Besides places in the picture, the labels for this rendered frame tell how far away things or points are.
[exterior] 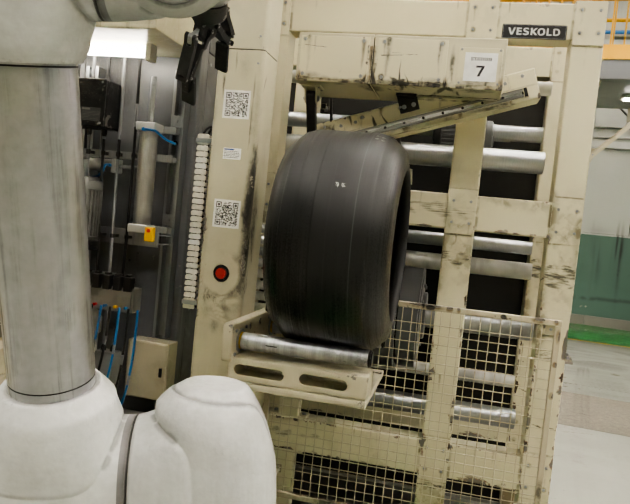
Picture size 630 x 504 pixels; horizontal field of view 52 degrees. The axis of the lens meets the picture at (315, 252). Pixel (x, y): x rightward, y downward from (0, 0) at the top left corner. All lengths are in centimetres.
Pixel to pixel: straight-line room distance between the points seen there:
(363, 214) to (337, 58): 67
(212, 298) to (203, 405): 96
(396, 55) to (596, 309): 919
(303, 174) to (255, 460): 84
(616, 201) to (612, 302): 155
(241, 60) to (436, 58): 56
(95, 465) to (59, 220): 29
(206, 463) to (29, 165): 39
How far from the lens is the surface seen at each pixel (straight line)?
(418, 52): 196
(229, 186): 174
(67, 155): 74
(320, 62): 200
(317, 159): 154
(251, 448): 83
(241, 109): 175
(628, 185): 1100
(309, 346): 162
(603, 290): 1088
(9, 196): 74
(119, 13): 72
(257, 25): 179
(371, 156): 154
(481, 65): 194
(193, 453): 82
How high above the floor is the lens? 123
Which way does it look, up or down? 3 degrees down
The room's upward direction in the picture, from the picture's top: 6 degrees clockwise
